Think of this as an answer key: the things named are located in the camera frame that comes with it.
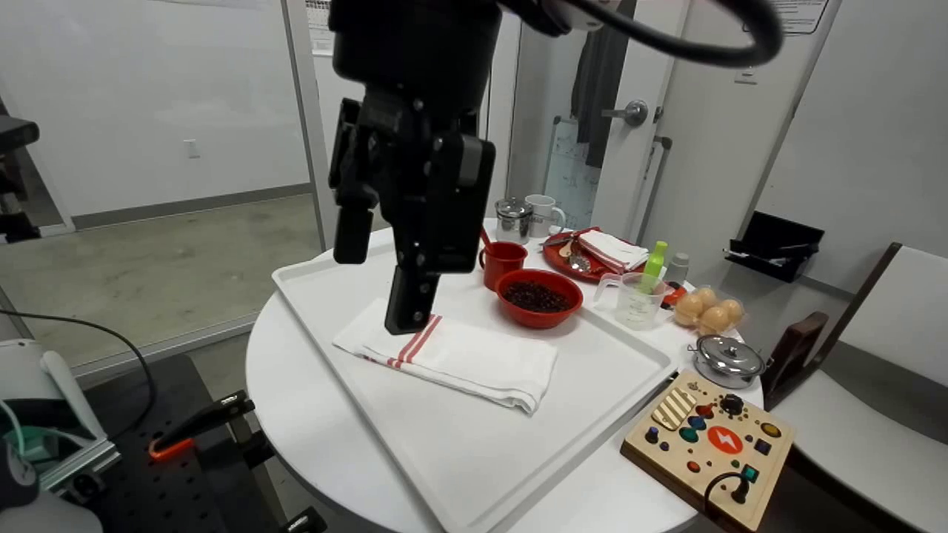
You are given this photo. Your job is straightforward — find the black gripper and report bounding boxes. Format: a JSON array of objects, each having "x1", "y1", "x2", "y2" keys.
[{"x1": 330, "y1": 85, "x2": 444, "y2": 338}]

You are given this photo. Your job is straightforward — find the white towel with red stripes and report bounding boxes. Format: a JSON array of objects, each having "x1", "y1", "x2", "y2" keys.
[{"x1": 333, "y1": 294, "x2": 562, "y2": 417}]

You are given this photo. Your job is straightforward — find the red cup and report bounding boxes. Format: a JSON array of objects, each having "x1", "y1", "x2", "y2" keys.
[{"x1": 477, "y1": 239, "x2": 531, "y2": 294}]

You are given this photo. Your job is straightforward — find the small metal cup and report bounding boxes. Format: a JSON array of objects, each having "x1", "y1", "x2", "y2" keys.
[{"x1": 493, "y1": 196, "x2": 527, "y2": 236}]

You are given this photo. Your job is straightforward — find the red bowl with dark beans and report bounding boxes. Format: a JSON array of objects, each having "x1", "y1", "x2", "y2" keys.
[{"x1": 493, "y1": 266, "x2": 588, "y2": 331}]

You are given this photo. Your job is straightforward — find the clear glass mug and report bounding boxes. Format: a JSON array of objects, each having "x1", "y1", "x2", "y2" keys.
[{"x1": 518, "y1": 193, "x2": 571, "y2": 242}]

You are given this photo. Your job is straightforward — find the large white tray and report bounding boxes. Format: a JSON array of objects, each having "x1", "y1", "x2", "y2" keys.
[{"x1": 269, "y1": 235, "x2": 681, "y2": 533}]

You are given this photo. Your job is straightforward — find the small leaning whiteboard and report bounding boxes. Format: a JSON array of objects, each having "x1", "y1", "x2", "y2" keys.
[{"x1": 543, "y1": 113, "x2": 604, "y2": 230}]

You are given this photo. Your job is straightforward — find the white cloth with red trim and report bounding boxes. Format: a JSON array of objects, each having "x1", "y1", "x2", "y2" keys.
[{"x1": 574, "y1": 224, "x2": 651, "y2": 273}]

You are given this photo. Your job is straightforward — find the black and orange clamp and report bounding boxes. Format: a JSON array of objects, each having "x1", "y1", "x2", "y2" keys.
[{"x1": 146, "y1": 387, "x2": 257, "y2": 469}]

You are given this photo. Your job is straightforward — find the clear plastic measuring cup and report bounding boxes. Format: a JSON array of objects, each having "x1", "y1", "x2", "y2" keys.
[{"x1": 594, "y1": 269, "x2": 665, "y2": 335}]

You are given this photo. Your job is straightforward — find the dark jacket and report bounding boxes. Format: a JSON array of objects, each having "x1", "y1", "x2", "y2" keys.
[{"x1": 570, "y1": 24, "x2": 635, "y2": 171}]

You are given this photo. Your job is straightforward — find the green squeeze bottle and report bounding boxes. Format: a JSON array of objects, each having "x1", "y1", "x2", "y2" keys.
[{"x1": 638, "y1": 236, "x2": 672, "y2": 297}]

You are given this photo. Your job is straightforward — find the wooden busy board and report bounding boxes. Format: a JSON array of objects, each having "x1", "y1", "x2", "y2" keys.
[{"x1": 620, "y1": 369, "x2": 801, "y2": 520}]

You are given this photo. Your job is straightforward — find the white and green device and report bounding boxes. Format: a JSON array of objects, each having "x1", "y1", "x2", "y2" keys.
[{"x1": 0, "y1": 338, "x2": 124, "y2": 533}]

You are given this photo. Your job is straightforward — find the black bag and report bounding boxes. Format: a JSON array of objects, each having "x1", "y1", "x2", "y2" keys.
[{"x1": 725, "y1": 208, "x2": 826, "y2": 284}]

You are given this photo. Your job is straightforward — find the chair with white seat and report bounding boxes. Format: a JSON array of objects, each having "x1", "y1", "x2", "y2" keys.
[{"x1": 758, "y1": 239, "x2": 948, "y2": 533}]

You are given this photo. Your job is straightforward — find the thin black floor cable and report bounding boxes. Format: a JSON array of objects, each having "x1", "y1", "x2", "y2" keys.
[{"x1": 0, "y1": 307, "x2": 160, "y2": 439}]

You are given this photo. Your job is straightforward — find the silver door handle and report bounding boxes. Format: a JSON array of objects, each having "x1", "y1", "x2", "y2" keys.
[{"x1": 602, "y1": 97, "x2": 651, "y2": 130}]

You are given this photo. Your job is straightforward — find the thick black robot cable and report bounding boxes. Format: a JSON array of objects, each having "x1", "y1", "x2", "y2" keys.
[{"x1": 499, "y1": 0, "x2": 789, "y2": 70}]

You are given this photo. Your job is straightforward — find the black camera stand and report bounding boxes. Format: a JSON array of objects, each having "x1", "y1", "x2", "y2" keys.
[{"x1": 0, "y1": 109, "x2": 46, "y2": 247}]

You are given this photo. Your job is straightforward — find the white wall sign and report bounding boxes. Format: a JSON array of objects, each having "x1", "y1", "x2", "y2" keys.
[{"x1": 777, "y1": 0, "x2": 841, "y2": 39}]

